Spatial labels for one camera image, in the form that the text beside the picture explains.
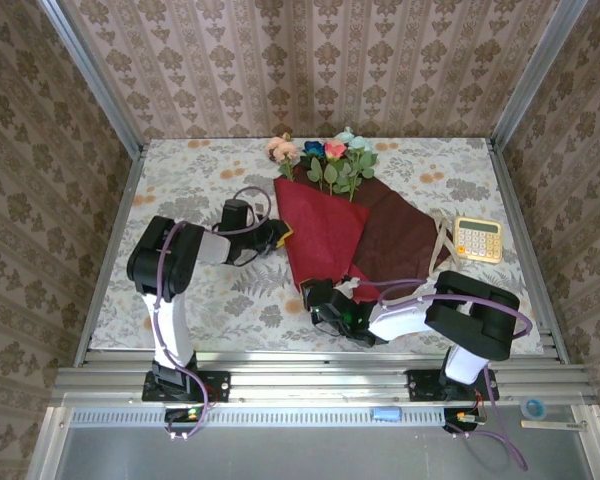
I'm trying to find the red wrapping paper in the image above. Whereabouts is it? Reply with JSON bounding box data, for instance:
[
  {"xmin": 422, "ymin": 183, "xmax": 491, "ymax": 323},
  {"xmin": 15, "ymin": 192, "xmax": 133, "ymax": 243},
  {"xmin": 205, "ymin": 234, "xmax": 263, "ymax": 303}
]
[{"xmin": 272, "ymin": 177, "xmax": 454, "ymax": 307}]

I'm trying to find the dark blue fake rose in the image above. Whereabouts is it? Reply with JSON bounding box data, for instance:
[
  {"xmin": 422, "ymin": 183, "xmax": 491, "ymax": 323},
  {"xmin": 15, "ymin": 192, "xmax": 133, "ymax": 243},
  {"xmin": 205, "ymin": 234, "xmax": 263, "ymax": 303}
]
[{"xmin": 301, "ymin": 139, "xmax": 327, "ymax": 185}]

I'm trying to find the pink fake rose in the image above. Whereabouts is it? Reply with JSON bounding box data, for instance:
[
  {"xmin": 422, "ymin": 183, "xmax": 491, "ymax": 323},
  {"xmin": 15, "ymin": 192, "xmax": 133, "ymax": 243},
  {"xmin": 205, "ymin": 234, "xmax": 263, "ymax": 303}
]
[{"xmin": 322, "ymin": 138, "xmax": 350, "ymax": 197}]

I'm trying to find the beige ribbon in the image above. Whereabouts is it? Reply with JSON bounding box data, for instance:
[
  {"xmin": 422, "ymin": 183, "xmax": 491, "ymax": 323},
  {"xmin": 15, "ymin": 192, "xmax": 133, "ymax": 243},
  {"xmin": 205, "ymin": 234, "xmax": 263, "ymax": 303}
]
[{"xmin": 378, "ymin": 210, "xmax": 456, "ymax": 307}]

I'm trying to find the light blue fake flower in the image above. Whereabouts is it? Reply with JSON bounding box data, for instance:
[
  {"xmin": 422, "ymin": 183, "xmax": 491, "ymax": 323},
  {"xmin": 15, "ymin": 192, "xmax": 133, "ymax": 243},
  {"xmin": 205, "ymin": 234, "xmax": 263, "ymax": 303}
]
[{"xmin": 333, "ymin": 126, "xmax": 380, "ymax": 202}]

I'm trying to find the floral table cover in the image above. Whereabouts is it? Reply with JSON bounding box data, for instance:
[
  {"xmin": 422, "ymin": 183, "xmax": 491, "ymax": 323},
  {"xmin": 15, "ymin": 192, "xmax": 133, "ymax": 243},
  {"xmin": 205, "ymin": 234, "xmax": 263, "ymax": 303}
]
[{"xmin": 90, "ymin": 137, "xmax": 546, "ymax": 357}]

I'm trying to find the yellow calculator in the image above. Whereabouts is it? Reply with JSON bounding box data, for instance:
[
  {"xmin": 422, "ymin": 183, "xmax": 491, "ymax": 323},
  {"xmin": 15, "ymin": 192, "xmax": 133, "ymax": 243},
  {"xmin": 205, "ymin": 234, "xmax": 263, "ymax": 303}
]
[{"xmin": 452, "ymin": 215, "xmax": 504, "ymax": 264}]

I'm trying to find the grey metal shelf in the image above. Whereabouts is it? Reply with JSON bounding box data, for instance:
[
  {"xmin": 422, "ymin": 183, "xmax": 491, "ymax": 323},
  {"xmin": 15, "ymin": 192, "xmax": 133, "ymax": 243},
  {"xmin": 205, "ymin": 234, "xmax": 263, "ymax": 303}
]
[{"xmin": 27, "ymin": 404, "xmax": 600, "ymax": 480}]

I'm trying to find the black connector module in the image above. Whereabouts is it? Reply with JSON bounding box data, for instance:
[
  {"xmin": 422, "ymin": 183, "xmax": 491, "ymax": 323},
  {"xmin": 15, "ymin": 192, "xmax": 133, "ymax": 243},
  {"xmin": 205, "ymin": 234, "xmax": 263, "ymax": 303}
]
[
  {"xmin": 443, "ymin": 407, "xmax": 482, "ymax": 435},
  {"xmin": 163, "ymin": 406, "xmax": 207, "ymax": 437}
]

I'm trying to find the flat wooden stick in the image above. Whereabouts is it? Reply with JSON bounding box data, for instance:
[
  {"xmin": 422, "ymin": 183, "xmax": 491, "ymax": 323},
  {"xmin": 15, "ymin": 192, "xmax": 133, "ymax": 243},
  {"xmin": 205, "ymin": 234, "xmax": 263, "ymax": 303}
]
[{"xmin": 520, "ymin": 420, "xmax": 587, "ymax": 430}]

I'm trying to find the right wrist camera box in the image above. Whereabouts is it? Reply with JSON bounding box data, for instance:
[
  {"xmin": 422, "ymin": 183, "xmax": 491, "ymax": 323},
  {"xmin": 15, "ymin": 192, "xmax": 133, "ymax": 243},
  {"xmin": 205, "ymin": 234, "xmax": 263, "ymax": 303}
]
[{"xmin": 335, "ymin": 276, "xmax": 364, "ymax": 302}]

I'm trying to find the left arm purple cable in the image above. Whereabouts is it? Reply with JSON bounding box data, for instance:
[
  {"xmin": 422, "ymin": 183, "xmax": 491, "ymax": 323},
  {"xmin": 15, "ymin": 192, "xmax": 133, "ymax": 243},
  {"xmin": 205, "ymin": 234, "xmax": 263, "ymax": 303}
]
[{"xmin": 149, "ymin": 186, "xmax": 274, "ymax": 442}]

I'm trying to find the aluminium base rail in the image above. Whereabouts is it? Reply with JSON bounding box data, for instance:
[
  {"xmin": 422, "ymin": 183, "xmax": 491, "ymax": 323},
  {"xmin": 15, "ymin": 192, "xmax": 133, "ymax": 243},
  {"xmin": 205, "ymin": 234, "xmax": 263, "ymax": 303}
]
[{"xmin": 49, "ymin": 352, "xmax": 600, "ymax": 407}]

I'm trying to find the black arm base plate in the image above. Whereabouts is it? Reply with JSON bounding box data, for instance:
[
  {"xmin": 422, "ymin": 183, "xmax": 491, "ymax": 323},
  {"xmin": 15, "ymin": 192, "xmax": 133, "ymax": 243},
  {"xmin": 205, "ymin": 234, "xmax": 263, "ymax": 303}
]
[
  {"xmin": 407, "ymin": 369, "xmax": 500, "ymax": 403},
  {"xmin": 142, "ymin": 370, "xmax": 231, "ymax": 403}
]

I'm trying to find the slotted grey cable duct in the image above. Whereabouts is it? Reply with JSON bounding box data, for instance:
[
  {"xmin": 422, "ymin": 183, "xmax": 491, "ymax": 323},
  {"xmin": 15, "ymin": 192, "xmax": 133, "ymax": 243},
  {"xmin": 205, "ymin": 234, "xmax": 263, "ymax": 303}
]
[{"xmin": 68, "ymin": 407, "xmax": 447, "ymax": 428}]

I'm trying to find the aluminium table side rail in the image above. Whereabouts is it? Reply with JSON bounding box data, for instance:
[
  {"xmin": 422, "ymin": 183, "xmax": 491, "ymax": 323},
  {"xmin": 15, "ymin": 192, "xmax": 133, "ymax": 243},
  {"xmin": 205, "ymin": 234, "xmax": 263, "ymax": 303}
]
[
  {"xmin": 487, "ymin": 139, "xmax": 571, "ymax": 361},
  {"xmin": 74, "ymin": 144, "xmax": 149, "ymax": 366}
]

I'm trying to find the aluminium frame post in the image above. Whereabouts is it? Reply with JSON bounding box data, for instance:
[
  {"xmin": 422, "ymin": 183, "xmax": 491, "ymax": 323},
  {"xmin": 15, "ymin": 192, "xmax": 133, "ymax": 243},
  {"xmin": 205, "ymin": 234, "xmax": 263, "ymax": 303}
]
[
  {"xmin": 39, "ymin": 0, "xmax": 149, "ymax": 156},
  {"xmin": 489, "ymin": 0, "xmax": 589, "ymax": 151}
]

